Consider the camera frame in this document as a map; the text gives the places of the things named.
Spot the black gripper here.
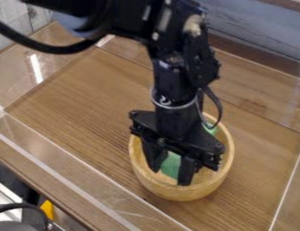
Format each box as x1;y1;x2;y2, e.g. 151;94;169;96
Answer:
130;106;225;186

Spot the black cable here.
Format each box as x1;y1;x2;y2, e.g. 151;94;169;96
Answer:
0;202;49;231

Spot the yellow sticker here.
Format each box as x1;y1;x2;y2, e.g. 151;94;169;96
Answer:
41;199;55;220

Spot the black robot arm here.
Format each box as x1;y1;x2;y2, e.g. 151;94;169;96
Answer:
21;0;225;186

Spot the brown wooden bowl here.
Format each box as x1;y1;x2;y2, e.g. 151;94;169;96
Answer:
129;112;236;202

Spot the green rectangular block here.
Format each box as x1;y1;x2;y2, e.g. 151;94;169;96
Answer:
161;123;218;180

